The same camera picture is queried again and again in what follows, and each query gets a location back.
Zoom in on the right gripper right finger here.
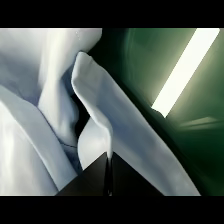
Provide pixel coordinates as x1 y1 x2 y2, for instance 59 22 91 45
108 152 165 197

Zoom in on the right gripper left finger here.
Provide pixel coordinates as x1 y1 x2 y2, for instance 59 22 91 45
55 151 109 197

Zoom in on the white shirt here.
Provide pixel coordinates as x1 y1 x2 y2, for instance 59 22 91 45
0 27 201 197

